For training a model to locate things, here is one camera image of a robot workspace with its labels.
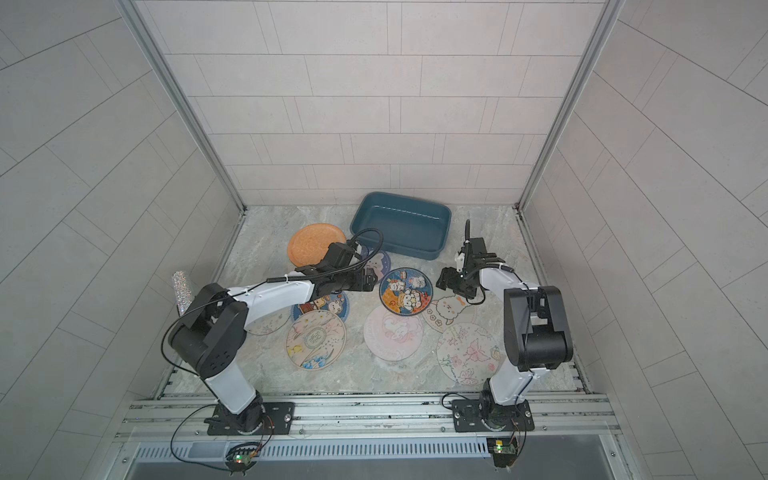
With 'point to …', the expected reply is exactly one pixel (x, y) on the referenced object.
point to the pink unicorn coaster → (391, 336)
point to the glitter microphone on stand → (183, 291)
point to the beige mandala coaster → (316, 340)
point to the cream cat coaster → (448, 309)
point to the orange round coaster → (310, 243)
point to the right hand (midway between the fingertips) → (446, 282)
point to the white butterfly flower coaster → (469, 354)
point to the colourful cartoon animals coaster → (406, 291)
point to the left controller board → (241, 457)
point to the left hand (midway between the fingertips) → (373, 276)
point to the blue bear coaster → (335, 301)
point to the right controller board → (503, 451)
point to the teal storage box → (411, 226)
